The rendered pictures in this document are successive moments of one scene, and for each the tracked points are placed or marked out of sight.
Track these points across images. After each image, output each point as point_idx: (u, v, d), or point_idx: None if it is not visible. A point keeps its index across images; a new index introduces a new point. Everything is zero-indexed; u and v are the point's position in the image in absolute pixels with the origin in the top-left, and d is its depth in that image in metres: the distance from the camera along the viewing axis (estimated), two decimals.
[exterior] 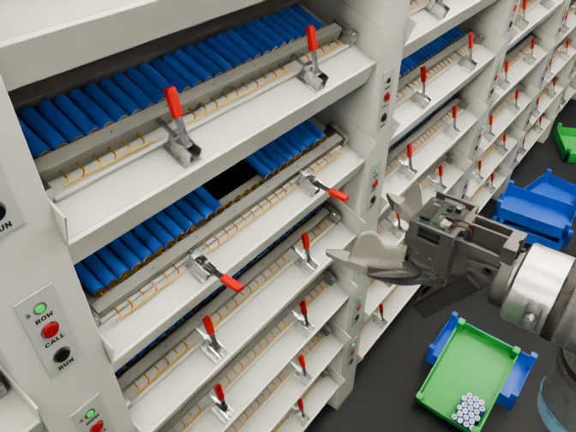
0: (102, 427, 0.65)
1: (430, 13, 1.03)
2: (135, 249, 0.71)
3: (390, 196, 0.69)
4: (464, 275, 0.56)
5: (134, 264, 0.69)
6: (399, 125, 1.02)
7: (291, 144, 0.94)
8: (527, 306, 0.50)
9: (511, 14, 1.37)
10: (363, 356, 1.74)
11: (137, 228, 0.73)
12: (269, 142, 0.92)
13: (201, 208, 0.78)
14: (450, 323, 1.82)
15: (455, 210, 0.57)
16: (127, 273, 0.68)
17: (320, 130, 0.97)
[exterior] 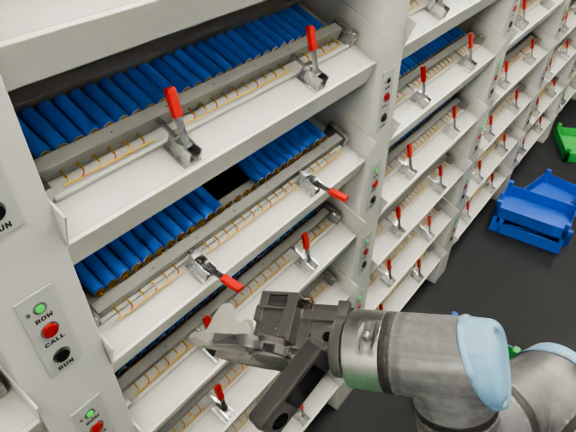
0: (102, 427, 0.65)
1: (430, 13, 1.03)
2: (135, 249, 0.71)
3: None
4: (306, 341, 0.58)
5: (134, 264, 0.69)
6: (399, 125, 1.02)
7: (291, 144, 0.94)
8: (362, 327, 0.54)
9: (511, 14, 1.37)
10: None
11: (137, 228, 0.73)
12: (269, 142, 0.92)
13: (201, 208, 0.78)
14: None
15: None
16: (127, 273, 0.68)
17: (320, 130, 0.97)
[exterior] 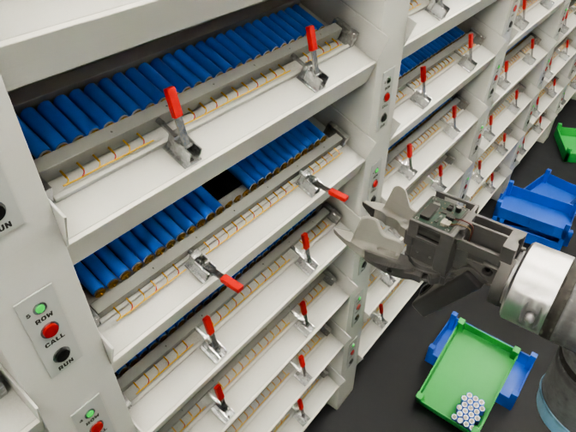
0: (102, 427, 0.65)
1: (430, 13, 1.03)
2: (135, 249, 0.71)
3: (368, 205, 0.68)
4: (464, 274, 0.56)
5: (134, 264, 0.69)
6: (399, 125, 1.02)
7: (291, 144, 0.94)
8: (526, 305, 0.50)
9: (511, 14, 1.37)
10: (363, 356, 1.74)
11: (137, 228, 0.73)
12: (269, 142, 0.92)
13: (201, 208, 0.78)
14: (450, 323, 1.82)
15: (455, 209, 0.57)
16: (127, 273, 0.68)
17: (320, 130, 0.97)
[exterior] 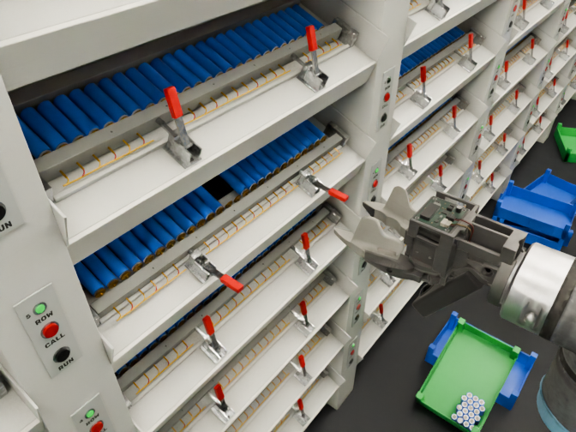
0: (102, 427, 0.65)
1: (430, 13, 1.03)
2: (135, 249, 0.71)
3: (369, 205, 0.67)
4: (464, 274, 0.56)
5: (134, 264, 0.69)
6: (399, 125, 1.02)
7: (291, 144, 0.94)
8: (527, 305, 0.50)
9: (511, 14, 1.37)
10: (363, 356, 1.74)
11: (137, 228, 0.73)
12: (269, 142, 0.92)
13: (201, 208, 0.78)
14: (450, 323, 1.82)
15: (455, 209, 0.57)
16: (127, 273, 0.68)
17: (320, 130, 0.97)
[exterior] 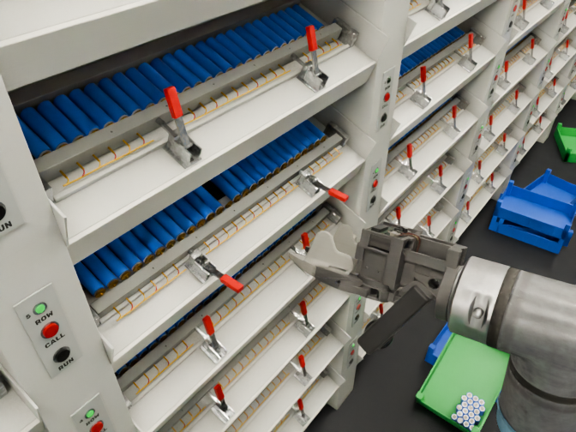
0: (102, 427, 0.65)
1: (430, 13, 1.03)
2: (135, 249, 0.71)
3: None
4: (411, 288, 0.58)
5: (134, 264, 0.69)
6: (399, 125, 1.02)
7: (291, 144, 0.94)
8: (474, 301, 0.52)
9: (511, 14, 1.37)
10: (363, 356, 1.74)
11: (137, 228, 0.73)
12: (269, 142, 0.92)
13: (201, 208, 0.78)
14: None
15: (402, 231, 0.61)
16: (127, 273, 0.68)
17: (320, 130, 0.97)
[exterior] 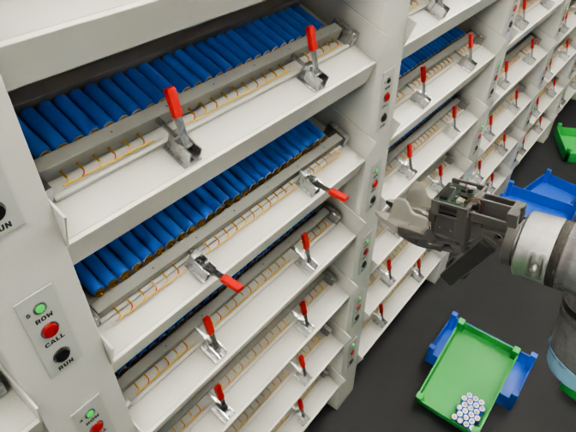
0: (102, 427, 0.65)
1: (430, 13, 1.03)
2: (135, 249, 0.71)
3: (391, 201, 0.81)
4: (479, 242, 0.69)
5: (134, 264, 0.69)
6: (399, 125, 1.02)
7: (291, 144, 0.94)
8: (531, 258, 0.63)
9: (511, 14, 1.37)
10: (363, 356, 1.74)
11: (137, 228, 0.73)
12: (269, 142, 0.92)
13: (201, 208, 0.78)
14: (450, 323, 1.82)
15: (468, 190, 0.70)
16: (127, 273, 0.68)
17: (320, 130, 0.97)
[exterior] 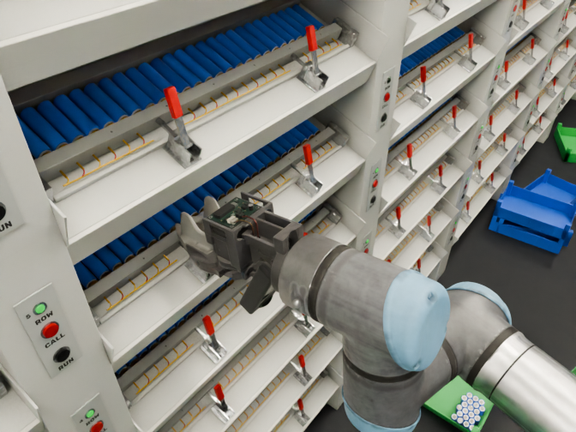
0: (102, 427, 0.65)
1: (430, 13, 1.03)
2: (127, 241, 0.71)
3: None
4: (258, 267, 0.59)
5: (126, 256, 0.70)
6: (399, 125, 1.02)
7: (285, 139, 0.94)
8: (293, 291, 0.53)
9: (511, 14, 1.37)
10: None
11: None
12: None
13: (194, 201, 0.79)
14: None
15: (249, 207, 0.61)
16: (119, 265, 0.69)
17: (314, 125, 0.98)
